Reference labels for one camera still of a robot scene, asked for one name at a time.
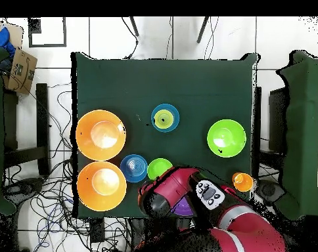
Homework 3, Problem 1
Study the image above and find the black tripod leg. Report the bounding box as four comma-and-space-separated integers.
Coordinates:
129, 16, 140, 37
196, 16, 210, 44

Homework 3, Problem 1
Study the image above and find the large orange bowl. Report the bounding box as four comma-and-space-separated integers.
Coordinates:
75, 109, 127, 161
76, 161, 127, 213

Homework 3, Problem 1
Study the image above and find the black bench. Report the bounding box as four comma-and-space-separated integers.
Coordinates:
2, 83, 51, 177

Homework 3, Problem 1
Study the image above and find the blue bowl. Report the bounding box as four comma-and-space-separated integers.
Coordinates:
120, 154, 148, 184
150, 103, 181, 133

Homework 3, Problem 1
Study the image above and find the yellow cup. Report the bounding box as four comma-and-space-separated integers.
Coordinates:
154, 109, 175, 130

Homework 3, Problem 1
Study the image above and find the small green bowl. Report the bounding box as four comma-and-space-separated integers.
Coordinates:
147, 157, 173, 181

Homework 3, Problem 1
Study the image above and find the purple bowl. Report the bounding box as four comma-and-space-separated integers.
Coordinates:
171, 196, 194, 217

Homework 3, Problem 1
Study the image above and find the tangle of cables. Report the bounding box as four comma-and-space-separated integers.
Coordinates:
2, 83, 131, 252

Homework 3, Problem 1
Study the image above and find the black pedestal foot with knob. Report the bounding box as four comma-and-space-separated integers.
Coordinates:
3, 177, 45, 203

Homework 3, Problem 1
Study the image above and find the orange cup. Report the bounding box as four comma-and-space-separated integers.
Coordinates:
231, 172, 254, 193

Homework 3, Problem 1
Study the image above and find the dark green table cloth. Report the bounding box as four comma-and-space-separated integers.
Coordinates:
70, 51, 261, 219

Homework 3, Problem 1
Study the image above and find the black square frame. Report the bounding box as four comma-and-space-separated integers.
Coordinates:
27, 16, 68, 49

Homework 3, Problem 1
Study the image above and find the large green bowl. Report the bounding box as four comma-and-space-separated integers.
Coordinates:
206, 119, 247, 158

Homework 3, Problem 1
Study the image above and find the blue cloth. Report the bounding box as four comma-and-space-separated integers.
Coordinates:
0, 26, 16, 57

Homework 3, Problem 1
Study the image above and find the black power strip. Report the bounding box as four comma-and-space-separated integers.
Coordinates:
89, 217, 106, 243

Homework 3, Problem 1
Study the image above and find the cardboard box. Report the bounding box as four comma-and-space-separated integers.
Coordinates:
2, 47, 38, 95

